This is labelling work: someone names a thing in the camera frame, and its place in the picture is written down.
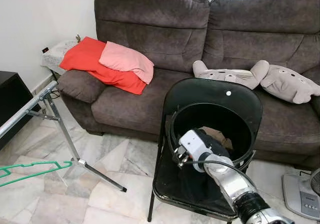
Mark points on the grey plush cushion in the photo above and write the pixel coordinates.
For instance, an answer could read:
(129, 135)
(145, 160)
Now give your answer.
(287, 82)
(225, 76)

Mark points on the lace covered side table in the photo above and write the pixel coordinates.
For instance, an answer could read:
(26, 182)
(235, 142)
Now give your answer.
(55, 57)

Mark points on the black folding chair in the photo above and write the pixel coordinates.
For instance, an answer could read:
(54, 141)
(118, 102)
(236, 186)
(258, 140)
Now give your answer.
(210, 92)

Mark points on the black round basket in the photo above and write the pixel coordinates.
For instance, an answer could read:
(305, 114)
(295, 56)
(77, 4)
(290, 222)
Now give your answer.
(240, 129)

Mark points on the brown cloth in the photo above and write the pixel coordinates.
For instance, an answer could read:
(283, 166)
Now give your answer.
(227, 140)

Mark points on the grey floor fan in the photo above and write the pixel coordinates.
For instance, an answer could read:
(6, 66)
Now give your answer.
(300, 199)

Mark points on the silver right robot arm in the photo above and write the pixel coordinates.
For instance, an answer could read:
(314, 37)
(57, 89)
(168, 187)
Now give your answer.
(232, 181)

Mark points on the brown sofa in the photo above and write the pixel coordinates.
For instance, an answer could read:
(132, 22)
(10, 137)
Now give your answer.
(150, 29)

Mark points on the red pillow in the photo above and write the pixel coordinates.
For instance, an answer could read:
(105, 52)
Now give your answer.
(82, 59)

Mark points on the green plastic hanger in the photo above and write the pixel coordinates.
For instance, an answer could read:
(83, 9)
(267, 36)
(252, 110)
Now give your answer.
(30, 177)

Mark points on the pink pillow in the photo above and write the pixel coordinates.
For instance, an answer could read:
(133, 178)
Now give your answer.
(125, 59)

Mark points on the black TV console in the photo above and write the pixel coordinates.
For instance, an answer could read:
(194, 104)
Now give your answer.
(12, 99)

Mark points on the silver metal clothes rack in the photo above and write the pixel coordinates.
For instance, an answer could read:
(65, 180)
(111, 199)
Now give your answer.
(20, 114)

